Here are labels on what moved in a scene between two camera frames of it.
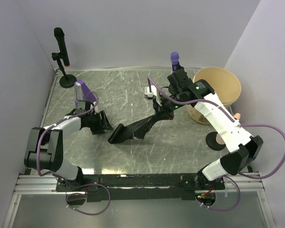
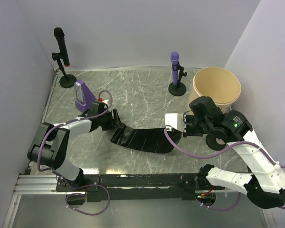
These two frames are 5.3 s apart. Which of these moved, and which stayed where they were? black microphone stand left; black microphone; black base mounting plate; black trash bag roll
Moved: black trash bag roll
Stayed: black base mounting plate; black microphone; black microphone stand left
